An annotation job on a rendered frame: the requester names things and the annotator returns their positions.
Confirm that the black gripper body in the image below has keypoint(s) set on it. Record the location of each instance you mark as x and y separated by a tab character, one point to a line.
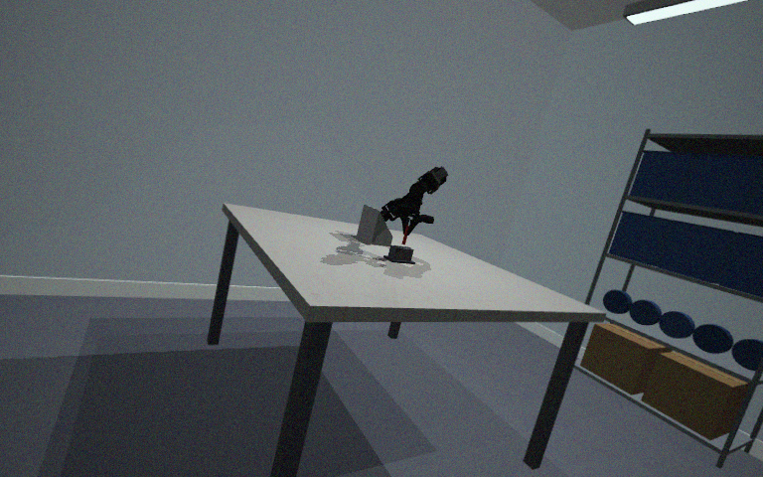
417	216

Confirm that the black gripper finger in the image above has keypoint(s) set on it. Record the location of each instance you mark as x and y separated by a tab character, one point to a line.
412	225
405	222

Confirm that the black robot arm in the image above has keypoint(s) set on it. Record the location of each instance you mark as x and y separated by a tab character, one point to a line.
431	180

